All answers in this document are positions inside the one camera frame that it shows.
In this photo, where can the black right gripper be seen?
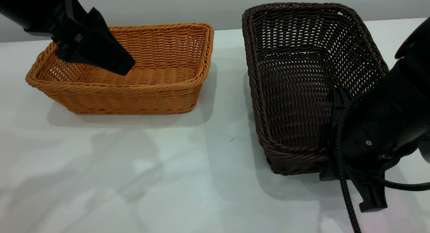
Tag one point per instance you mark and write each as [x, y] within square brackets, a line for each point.
[386, 118]

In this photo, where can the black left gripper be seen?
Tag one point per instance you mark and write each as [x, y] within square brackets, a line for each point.
[43, 11]

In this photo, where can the light brown wicker basket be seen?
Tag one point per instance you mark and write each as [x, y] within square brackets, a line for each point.
[151, 88]

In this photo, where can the dark brown wicker basket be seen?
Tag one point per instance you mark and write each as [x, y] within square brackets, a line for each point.
[292, 91]

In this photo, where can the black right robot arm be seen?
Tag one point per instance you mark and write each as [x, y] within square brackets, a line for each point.
[420, 41]

